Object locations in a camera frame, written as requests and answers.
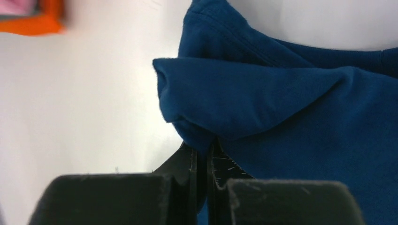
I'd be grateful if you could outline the pink folded t-shirt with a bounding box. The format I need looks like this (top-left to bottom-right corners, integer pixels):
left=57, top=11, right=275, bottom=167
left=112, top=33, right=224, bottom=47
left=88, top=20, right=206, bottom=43
left=0, top=0, right=37, bottom=15

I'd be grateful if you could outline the orange folded t-shirt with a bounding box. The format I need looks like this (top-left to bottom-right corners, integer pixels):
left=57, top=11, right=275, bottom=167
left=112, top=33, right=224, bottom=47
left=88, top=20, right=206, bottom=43
left=0, top=0, right=65, bottom=36

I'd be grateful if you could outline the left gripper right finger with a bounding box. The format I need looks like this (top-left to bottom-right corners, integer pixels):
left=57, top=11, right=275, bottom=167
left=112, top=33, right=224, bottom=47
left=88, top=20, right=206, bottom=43
left=207, top=142, right=365, bottom=225

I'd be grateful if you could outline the navy blue printed t-shirt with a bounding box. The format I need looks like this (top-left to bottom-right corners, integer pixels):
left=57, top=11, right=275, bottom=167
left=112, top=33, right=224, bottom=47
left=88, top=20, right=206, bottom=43
left=153, top=0, right=398, bottom=225

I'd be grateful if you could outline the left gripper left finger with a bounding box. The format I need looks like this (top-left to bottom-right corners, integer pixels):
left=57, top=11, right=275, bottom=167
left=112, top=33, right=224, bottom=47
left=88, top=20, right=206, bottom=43
left=29, top=144, right=197, bottom=225

